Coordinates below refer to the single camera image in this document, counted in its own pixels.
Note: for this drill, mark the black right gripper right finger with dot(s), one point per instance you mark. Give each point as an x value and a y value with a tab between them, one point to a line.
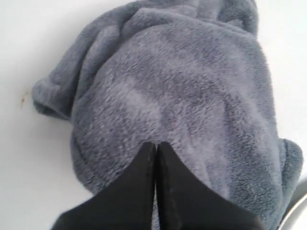
185	203

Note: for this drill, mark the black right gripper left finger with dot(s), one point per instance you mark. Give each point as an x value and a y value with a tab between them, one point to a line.
126	204

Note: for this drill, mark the grey fleece towel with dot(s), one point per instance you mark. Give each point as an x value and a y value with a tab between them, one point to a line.
189	72

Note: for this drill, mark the round stainless steel plate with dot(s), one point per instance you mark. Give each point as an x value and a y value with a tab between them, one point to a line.
296	218

